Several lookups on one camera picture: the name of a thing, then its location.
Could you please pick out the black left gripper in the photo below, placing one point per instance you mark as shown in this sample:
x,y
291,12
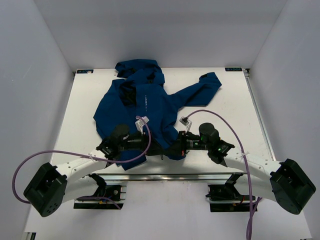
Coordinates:
x,y
155,149

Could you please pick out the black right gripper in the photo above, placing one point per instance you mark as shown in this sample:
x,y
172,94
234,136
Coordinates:
x,y
182,143

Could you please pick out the blue zip-up jacket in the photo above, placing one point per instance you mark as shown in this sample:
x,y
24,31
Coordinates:
x,y
139,91

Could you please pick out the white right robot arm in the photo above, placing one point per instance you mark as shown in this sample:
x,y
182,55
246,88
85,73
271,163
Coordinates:
x,y
283,182

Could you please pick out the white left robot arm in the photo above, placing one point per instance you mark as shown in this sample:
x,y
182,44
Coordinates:
x,y
53,185

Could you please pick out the right blue table label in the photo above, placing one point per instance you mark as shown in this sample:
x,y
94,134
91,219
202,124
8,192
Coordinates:
x,y
233,69

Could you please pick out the blue table label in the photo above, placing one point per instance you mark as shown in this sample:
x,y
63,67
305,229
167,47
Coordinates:
x,y
233,69
84,71

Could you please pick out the left blue table label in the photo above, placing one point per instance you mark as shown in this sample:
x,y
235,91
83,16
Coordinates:
x,y
84,71

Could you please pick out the aluminium table front rail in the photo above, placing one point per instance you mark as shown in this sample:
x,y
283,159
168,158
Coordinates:
x,y
206,177

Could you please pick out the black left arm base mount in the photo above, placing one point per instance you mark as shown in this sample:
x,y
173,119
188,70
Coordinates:
x,y
106,196

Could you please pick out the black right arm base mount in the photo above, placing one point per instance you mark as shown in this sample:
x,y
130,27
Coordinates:
x,y
224,198

